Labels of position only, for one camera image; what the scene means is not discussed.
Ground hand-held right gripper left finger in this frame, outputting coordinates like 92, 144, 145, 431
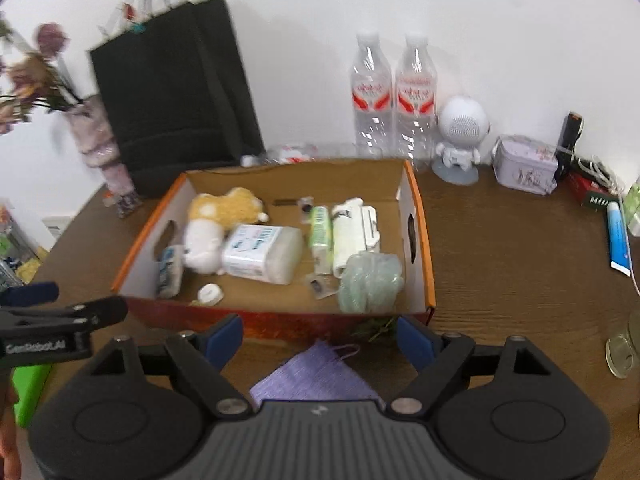
90, 312, 253, 421

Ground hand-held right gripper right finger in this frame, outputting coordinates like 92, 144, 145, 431
387, 315, 553, 418

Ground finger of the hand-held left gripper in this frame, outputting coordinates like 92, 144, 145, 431
0, 296, 129, 334
0, 281, 60, 307

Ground small white cap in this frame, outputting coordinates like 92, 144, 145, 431
196, 284, 225, 306

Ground red cardboard box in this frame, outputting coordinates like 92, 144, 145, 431
111, 157, 437, 343

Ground blue and white tissue packet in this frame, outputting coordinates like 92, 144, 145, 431
156, 244, 187, 298

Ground white plastic wipes box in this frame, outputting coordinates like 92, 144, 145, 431
221, 224, 306, 286

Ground purple woven pouch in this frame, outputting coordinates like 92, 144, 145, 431
248, 340, 386, 408

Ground yellow and white plush toy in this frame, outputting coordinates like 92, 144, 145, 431
182, 187, 271, 276

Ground white folding lint roller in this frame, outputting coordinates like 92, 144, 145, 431
331, 197, 383, 278

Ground green tissue packet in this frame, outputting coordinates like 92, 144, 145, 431
307, 205, 335, 276

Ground person's left hand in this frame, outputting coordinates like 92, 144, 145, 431
0, 387, 23, 480

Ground blurred colourful goods rack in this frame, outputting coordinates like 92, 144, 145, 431
0, 199, 45, 288

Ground mottled purple vase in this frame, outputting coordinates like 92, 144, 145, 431
62, 94, 133, 196

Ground empty clear plastic bottle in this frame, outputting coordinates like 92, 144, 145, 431
240, 142, 357, 167

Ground clear drinking glass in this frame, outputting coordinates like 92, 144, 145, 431
605, 310, 640, 380

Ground pale printed tin box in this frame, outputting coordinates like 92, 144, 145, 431
491, 134, 560, 196

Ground dried pink flowers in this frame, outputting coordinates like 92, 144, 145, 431
0, 10, 83, 136

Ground black paper bag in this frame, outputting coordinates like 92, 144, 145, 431
87, 0, 266, 198

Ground white robot speaker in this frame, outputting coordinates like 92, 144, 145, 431
431, 96, 493, 186

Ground blue and white toothpaste tube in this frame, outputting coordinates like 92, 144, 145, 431
606, 200, 633, 277

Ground small red box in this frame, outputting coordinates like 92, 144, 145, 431
566, 170, 626, 208

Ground clear water bottle red label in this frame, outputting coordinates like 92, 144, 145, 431
351, 30, 396, 158
395, 32, 438, 161

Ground white wall socket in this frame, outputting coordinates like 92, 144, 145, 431
41, 215, 69, 237

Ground black device with cable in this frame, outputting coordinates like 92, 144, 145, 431
557, 111, 585, 181

